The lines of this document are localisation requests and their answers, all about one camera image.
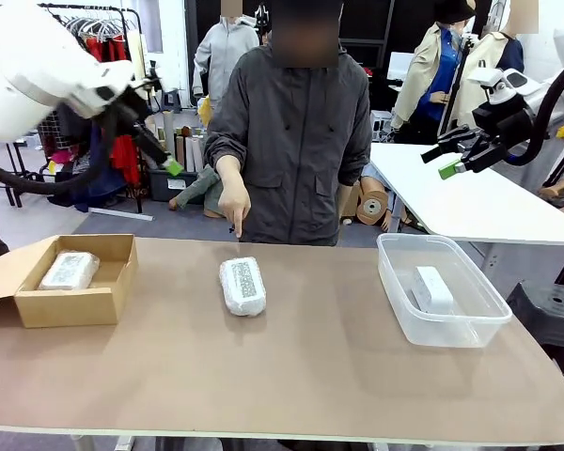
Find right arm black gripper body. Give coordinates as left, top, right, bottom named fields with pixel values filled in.
left=472, top=96, right=536, bottom=143

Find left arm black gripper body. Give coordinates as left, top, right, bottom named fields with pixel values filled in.
left=114, top=87, right=150, bottom=136

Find unwrapped white clock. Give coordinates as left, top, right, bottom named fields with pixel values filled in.
left=411, top=265, right=455, bottom=315

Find bubble clock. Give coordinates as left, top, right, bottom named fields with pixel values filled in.
left=218, top=256, right=268, bottom=319
left=37, top=251, right=101, bottom=291

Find person's right forearm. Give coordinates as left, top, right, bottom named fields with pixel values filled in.
left=214, top=154, right=246, bottom=194

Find person's right hand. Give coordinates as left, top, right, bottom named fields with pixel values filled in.
left=216, top=184, right=253, bottom=240

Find red hanging garments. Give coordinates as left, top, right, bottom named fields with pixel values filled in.
left=84, top=35, right=142, bottom=187

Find small grey stool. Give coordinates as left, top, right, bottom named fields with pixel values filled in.
left=161, top=87, right=183, bottom=115

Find dark grey storage bin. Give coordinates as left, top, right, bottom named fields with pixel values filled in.
left=146, top=166, right=203, bottom=202

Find black tripod stand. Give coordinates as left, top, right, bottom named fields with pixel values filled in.
left=437, top=33, right=478, bottom=142

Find large white table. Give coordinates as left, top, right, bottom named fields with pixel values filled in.
left=368, top=142, right=564, bottom=249

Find beige hanging fabric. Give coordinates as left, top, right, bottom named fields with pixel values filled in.
left=126, top=30, right=147, bottom=81

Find mannequin legs piece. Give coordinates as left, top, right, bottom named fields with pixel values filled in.
left=167, top=166, right=225, bottom=220

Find mannequin in navy top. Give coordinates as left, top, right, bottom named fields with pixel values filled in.
left=464, top=0, right=530, bottom=117

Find mannequin with black hat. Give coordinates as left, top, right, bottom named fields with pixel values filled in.
left=390, top=0, right=469, bottom=145

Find white computer case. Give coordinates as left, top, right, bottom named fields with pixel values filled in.
left=368, top=109, right=395, bottom=143

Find metal floor bar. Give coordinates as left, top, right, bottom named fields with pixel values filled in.
left=87, top=208, right=155, bottom=223

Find white monitor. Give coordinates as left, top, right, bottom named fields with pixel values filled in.
left=386, top=51, right=417, bottom=82

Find brown cardboard spool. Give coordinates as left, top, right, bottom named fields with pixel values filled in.
left=356, top=177, right=390, bottom=227

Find person in light grey hoodie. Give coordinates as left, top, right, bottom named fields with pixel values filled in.
left=192, top=0, right=260, bottom=100

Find small brown floor carton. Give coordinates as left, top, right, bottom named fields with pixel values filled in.
left=338, top=182, right=362, bottom=223

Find person in grey jacket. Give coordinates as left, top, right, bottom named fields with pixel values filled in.
left=202, top=0, right=373, bottom=248

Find black plastic stool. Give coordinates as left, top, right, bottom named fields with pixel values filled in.
left=505, top=280, right=564, bottom=377

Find open brown cardboard box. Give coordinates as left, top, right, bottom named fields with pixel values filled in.
left=0, top=233, right=140, bottom=330

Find clear plastic container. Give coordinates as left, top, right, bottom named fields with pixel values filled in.
left=375, top=233, right=513, bottom=350

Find right arm black hose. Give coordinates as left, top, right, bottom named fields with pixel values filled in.
left=497, top=58, right=564, bottom=166

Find arm black hose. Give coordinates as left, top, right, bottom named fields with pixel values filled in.
left=497, top=58, right=564, bottom=166
left=0, top=107, right=123, bottom=196

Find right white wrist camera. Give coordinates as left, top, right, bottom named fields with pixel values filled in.
left=467, top=68, right=518, bottom=105

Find left arm black hose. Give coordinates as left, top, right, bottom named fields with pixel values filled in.
left=0, top=107, right=123, bottom=196

